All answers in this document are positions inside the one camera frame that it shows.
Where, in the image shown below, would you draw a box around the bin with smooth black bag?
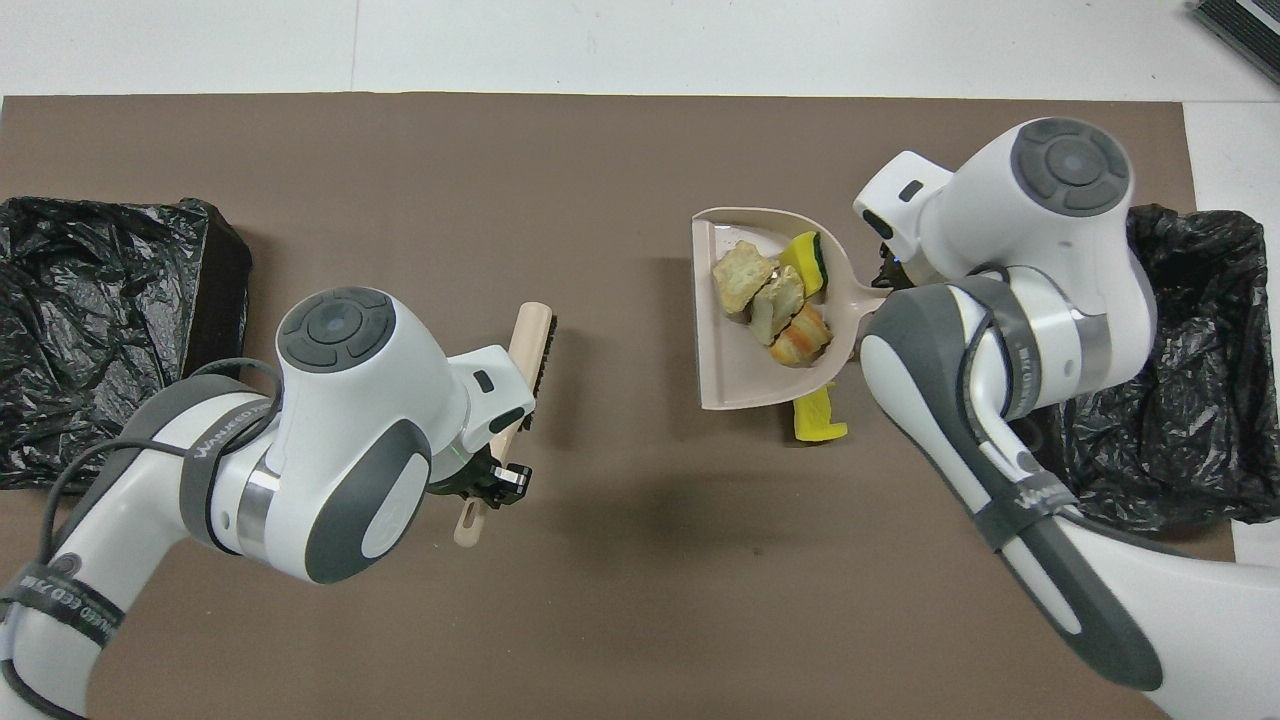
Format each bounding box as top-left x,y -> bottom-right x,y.
0,196 -> 254,493

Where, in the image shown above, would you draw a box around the beige plastic dustpan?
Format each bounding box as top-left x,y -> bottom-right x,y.
692,207 -> 891,412

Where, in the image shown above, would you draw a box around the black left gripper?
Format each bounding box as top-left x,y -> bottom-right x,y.
430,447 -> 533,507

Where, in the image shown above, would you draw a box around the notched yellow sponge piece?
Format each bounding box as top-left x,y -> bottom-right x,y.
793,383 -> 849,444

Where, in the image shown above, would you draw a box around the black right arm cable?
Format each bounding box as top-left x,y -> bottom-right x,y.
955,262 -> 1091,521

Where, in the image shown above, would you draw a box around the black ribbed device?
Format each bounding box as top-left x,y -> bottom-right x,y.
1190,0 -> 1280,86

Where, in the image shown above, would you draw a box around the orange striped croissant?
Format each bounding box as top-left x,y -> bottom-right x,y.
770,302 -> 834,368

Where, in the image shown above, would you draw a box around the tan bread chunk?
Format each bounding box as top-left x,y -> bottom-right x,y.
713,240 -> 779,316

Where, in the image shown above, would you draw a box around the beige brush black bristles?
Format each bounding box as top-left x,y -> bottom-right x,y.
453,302 -> 559,549

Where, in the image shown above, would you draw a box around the small yellow green sponge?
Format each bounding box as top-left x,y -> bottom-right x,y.
778,231 -> 831,299

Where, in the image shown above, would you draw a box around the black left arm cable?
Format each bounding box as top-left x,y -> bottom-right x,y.
0,355 -> 291,720

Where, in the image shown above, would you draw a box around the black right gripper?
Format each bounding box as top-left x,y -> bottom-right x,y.
870,238 -> 916,297

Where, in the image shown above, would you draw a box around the pale bread chunk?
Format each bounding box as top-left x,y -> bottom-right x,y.
750,265 -> 807,346

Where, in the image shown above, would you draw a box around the bin with crumpled black bag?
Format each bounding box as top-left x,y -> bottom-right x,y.
1030,204 -> 1280,531

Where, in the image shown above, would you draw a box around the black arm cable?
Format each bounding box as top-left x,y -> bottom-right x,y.
0,355 -> 291,720
955,262 -> 1091,521

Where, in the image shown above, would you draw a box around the brown table mat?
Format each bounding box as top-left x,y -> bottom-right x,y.
0,93 -> 1256,720

